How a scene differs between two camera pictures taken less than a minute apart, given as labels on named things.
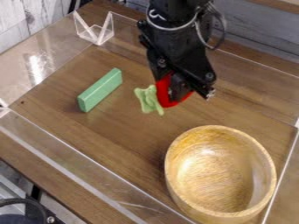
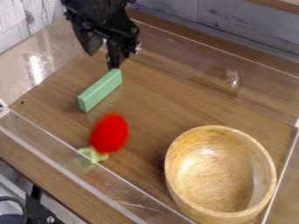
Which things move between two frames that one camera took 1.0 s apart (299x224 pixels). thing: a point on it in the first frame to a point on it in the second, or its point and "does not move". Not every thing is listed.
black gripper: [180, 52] to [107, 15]
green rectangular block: [99, 90] does not move
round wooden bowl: [219, 177] does not move
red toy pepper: [163, 92] to [108, 137]
